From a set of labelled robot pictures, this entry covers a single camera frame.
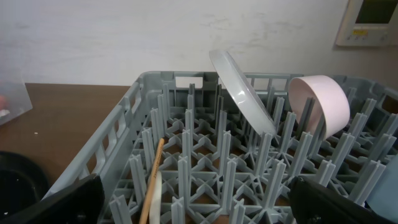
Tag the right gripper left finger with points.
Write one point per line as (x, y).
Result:
(80, 202)

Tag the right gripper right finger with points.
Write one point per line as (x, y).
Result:
(311, 202)

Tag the light blue cup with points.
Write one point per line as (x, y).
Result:
(383, 198)

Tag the white plastic fork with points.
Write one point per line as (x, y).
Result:
(155, 206)

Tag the pink bowl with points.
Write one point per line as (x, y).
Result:
(330, 102)

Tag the wooden chopstick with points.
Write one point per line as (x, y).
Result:
(150, 189)

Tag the grey plate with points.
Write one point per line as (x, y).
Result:
(242, 93)

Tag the grey dishwasher rack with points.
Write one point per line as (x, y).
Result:
(213, 163)

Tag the round black tray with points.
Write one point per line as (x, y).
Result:
(23, 183)

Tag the clear plastic bin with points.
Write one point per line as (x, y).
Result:
(15, 99)

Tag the beige wall control panel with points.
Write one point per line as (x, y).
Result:
(367, 23)

